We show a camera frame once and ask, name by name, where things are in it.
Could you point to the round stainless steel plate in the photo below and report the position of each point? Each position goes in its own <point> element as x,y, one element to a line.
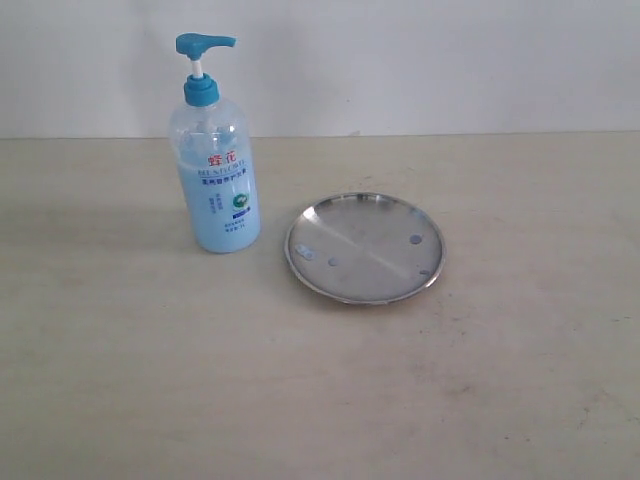
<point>365,248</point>

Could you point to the blue pump soap bottle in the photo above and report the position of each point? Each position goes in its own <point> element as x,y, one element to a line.
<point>210,139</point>

